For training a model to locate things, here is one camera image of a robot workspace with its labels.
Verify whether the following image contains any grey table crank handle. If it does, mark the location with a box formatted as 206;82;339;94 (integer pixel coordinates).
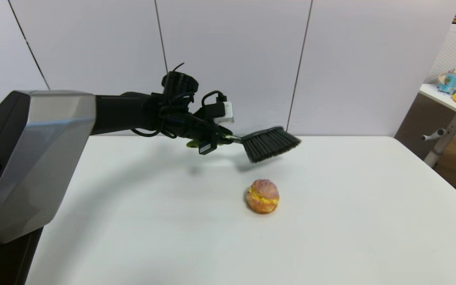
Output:
422;128;449;143

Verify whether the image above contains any beige plate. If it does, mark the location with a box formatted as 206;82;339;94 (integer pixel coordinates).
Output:
437;72;456;92

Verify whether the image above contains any cream puff bread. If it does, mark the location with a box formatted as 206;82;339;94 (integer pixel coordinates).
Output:
246;179;280;215

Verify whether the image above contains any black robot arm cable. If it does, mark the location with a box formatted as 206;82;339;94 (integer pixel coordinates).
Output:
131;62;228;139

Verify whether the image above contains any clear plastic water bottle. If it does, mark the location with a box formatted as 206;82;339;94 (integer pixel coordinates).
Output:
439;63;456;95

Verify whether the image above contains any green-handled black bristle brush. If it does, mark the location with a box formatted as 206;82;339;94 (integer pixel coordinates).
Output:
186;126;302;164

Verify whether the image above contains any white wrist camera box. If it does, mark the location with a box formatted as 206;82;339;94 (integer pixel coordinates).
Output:
211;101;235;125

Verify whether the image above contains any white side table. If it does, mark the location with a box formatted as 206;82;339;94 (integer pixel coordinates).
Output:
419;84;456;168

